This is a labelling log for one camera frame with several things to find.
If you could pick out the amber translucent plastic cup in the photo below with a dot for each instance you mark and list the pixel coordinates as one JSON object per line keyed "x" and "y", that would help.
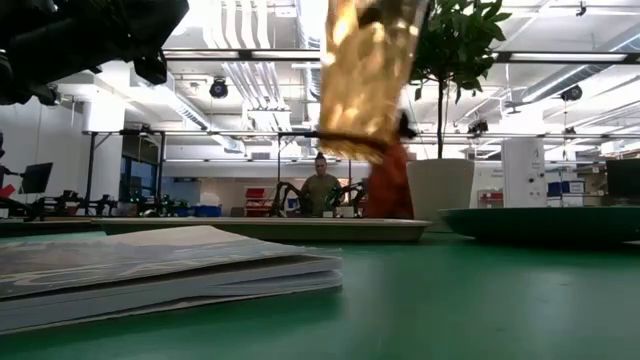
{"x": 365, "y": 80}

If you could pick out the teal green round plate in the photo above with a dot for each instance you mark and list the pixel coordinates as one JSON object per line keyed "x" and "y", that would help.
{"x": 545, "y": 225}

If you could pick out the black background robot arm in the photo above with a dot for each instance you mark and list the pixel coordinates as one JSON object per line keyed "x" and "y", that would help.
{"x": 352, "y": 195}
{"x": 285, "y": 197}

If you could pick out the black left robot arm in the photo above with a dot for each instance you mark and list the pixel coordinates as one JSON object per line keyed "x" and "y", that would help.
{"x": 40, "y": 45}

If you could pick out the beige rectangular tray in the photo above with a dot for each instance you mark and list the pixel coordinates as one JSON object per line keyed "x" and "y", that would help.
{"x": 280, "y": 229}

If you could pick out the black computer monitor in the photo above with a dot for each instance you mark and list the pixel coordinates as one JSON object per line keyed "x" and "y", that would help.
{"x": 36, "y": 177}
{"x": 624, "y": 177}

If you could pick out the blue storage bin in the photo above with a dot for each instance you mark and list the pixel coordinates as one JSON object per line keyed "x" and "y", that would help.
{"x": 207, "y": 210}

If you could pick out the red storage bins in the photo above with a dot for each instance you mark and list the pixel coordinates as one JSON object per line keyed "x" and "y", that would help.
{"x": 255, "y": 200}

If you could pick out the person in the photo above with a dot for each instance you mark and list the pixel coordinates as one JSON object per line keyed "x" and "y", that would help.
{"x": 320, "y": 192}
{"x": 390, "y": 185}

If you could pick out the Acadia landscape cover book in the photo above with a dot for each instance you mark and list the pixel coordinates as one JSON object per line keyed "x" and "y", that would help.
{"x": 150, "y": 275}

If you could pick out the green leafy potted plant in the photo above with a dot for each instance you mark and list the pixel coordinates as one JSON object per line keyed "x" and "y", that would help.
{"x": 457, "y": 45}

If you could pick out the white plant pot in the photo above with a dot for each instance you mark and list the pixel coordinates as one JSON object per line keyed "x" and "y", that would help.
{"x": 441, "y": 187}

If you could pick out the white cylindrical appliance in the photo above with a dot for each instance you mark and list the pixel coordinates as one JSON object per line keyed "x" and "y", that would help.
{"x": 524, "y": 172}

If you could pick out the green table mat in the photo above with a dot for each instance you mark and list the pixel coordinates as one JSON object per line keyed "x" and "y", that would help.
{"x": 450, "y": 300}

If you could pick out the blue storage boxes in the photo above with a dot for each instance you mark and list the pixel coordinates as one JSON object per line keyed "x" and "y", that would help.
{"x": 566, "y": 188}

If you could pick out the black ceiling camera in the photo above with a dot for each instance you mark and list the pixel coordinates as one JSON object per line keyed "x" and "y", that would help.
{"x": 218, "y": 88}
{"x": 571, "y": 93}

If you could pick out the black background workstation frame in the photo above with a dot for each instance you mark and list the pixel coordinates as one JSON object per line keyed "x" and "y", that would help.
{"x": 90, "y": 170}

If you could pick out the black overhead rail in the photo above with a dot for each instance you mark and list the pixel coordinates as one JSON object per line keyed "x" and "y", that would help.
{"x": 550, "y": 52}

